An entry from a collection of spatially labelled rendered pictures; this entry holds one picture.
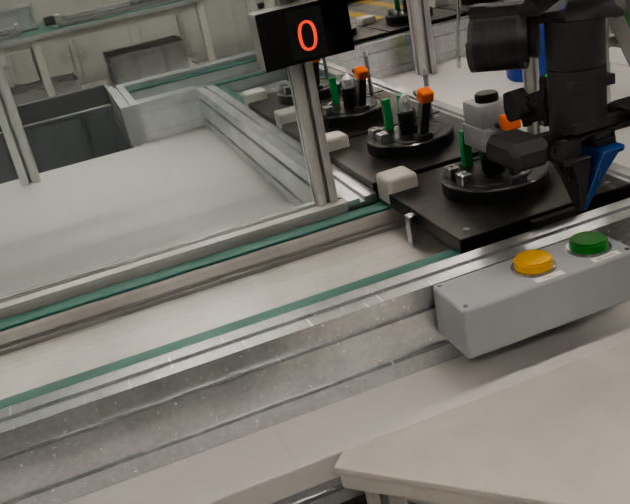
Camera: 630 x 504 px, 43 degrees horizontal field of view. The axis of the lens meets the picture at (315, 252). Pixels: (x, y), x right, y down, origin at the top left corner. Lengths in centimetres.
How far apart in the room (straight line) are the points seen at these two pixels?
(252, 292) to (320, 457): 29
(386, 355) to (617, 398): 24
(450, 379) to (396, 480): 16
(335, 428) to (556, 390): 23
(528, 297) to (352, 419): 22
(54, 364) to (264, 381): 28
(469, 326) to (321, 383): 17
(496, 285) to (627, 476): 23
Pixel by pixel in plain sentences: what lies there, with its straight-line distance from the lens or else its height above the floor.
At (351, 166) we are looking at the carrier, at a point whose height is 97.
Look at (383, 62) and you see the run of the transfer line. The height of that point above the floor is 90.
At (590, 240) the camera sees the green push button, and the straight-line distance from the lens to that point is 92.
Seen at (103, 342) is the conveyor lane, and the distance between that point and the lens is 102.
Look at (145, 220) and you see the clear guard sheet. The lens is 110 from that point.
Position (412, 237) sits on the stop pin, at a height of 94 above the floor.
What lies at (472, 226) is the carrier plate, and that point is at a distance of 98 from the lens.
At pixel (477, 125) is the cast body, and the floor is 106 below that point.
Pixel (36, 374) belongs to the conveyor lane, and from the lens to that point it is 101.
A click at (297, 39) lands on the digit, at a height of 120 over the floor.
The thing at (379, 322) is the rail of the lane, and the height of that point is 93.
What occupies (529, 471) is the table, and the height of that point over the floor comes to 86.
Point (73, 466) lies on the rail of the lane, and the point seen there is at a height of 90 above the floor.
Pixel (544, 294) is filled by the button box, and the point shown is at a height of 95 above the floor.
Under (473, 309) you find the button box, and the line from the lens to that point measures 83.
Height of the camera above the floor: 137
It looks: 24 degrees down
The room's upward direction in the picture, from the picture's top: 12 degrees counter-clockwise
